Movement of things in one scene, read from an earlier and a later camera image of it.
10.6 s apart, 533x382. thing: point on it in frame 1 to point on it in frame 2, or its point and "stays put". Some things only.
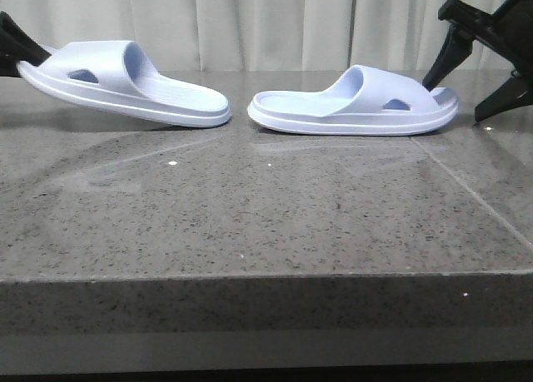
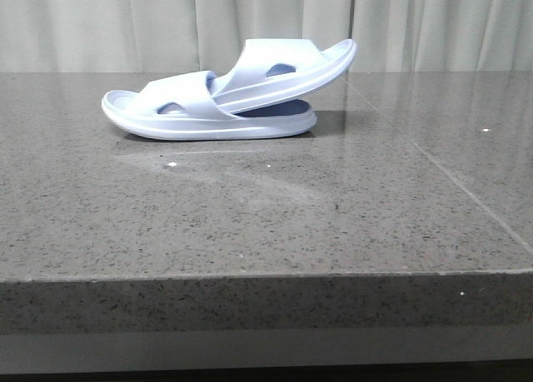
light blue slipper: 363,101 to 268,69
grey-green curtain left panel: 197,27 stays put
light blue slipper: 116,76 to 186,106
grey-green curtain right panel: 399,23 stays put
